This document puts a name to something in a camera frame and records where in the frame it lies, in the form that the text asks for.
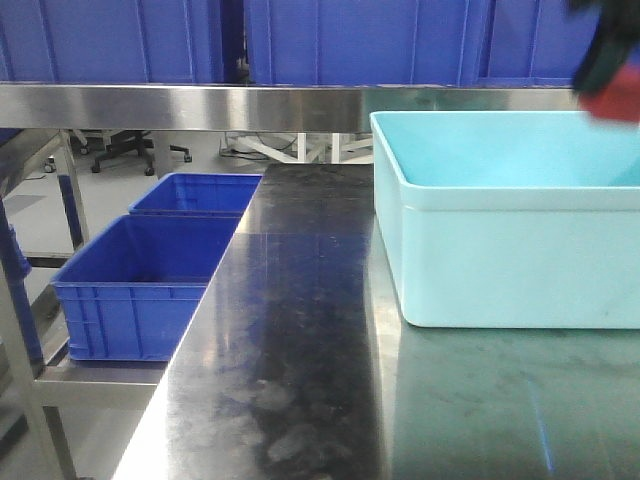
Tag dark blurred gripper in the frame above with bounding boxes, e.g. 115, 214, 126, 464
565, 0, 639, 94

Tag red cube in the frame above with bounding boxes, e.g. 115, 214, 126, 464
578, 64, 639, 124

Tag blue bin on rack right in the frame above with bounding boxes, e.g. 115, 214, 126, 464
478, 0, 598, 87

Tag blue bin on rack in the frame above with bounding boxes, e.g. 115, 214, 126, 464
1, 1, 236, 84
478, 0, 598, 87
244, 1, 489, 86

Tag light cyan plastic tub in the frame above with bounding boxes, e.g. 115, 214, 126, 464
370, 111, 639, 329

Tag far blue floor crate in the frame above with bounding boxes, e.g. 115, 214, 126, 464
128, 173, 262, 218

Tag blue floor crate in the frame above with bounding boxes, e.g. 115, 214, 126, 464
51, 215, 239, 362
128, 173, 262, 218

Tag black office chair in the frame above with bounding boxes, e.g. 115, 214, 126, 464
69, 129, 194, 177

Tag near blue floor crate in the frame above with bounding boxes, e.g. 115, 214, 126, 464
51, 215, 239, 362

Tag blue bin on rack far left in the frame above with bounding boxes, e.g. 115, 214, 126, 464
1, 1, 236, 84

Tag white table frame legs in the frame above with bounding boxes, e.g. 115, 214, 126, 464
220, 132, 373, 165

